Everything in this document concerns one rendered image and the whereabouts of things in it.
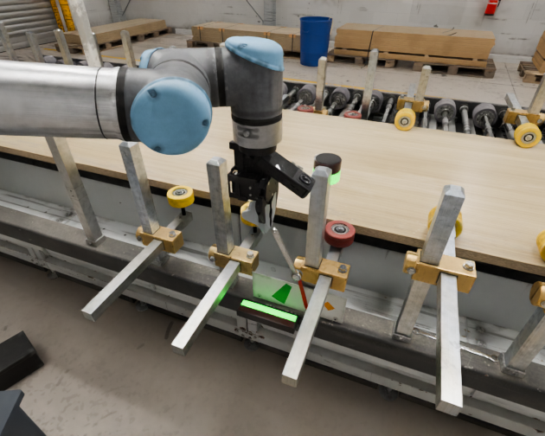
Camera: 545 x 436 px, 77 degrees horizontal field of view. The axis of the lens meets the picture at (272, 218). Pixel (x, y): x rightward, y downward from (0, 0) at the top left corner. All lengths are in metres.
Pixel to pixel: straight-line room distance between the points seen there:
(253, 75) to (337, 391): 1.39
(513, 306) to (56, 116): 1.14
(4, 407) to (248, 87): 0.96
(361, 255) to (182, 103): 0.80
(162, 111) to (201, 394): 1.40
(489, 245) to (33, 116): 0.97
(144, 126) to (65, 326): 1.74
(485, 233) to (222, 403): 1.19
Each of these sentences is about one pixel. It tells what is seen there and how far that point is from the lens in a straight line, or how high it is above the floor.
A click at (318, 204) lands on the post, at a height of 1.06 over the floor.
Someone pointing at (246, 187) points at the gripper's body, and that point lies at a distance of 0.68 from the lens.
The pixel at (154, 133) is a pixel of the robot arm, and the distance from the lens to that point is 0.44.
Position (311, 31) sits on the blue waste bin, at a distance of 6.42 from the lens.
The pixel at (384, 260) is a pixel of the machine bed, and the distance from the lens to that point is 1.10.
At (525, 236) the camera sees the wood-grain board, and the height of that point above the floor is 0.90.
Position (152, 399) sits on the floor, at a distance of 1.72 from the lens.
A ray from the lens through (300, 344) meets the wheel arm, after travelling 0.74.
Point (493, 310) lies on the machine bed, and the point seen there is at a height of 0.67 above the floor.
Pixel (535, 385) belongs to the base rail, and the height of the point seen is 0.70.
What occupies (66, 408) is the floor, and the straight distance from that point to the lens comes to 1.83.
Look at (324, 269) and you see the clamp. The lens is 0.87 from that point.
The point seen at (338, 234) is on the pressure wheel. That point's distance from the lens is 0.92.
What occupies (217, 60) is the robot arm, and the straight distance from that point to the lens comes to 0.58.
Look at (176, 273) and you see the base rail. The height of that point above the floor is 0.70.
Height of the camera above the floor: 1.48
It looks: 37 degrees down
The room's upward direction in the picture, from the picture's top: straight up
